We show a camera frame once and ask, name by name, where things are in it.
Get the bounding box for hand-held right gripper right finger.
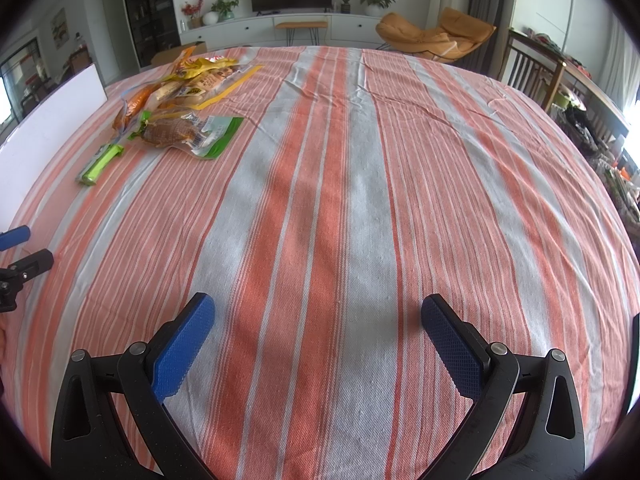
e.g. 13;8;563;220
420;294;586;480

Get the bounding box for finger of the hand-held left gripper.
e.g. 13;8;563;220
0;248;55;283
0;226;32;252

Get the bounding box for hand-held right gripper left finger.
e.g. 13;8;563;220
50;291;217;480

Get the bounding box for white board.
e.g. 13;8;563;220
0;62;108;233

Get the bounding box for lime green stick packet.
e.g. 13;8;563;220
76;143;124;187

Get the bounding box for orange snack packet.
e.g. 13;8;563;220
112;82;166;131

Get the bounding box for green-trimmed clear snack packet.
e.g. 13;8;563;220
131;110;246;160

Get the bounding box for orange striped bed sheet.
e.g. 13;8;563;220
0;45;640;480

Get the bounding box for glass balcony door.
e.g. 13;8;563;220
0;37;43;126

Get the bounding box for dark wooden dining furniture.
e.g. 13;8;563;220
65;42;96;76

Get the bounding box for white door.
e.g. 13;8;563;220
100;0;128;81

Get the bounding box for brown cardboard box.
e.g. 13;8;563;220
150;41;208;67

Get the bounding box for clutter of household things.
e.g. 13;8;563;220
550;105;640;231

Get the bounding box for dark glass display cabinet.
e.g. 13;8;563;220
121;0;182;68

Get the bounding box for green round container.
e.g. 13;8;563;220
552;91;588;111

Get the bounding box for red flowers in vase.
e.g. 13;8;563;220
181;0;205;29

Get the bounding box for dark wooden slatted table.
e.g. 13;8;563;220
497;29;631;141

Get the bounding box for white television cabinet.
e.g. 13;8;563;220
180;10;391;53

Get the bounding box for green plant in glass vase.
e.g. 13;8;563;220
210;0;242;23

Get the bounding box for orange lounge chair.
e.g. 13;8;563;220
375;7;497;63

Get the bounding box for white sheer curtain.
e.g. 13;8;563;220
592;15;636;116

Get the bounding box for wooden bench with metal legs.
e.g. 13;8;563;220
275;21;328;47

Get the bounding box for framed wall picture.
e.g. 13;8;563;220
51;7;68;50

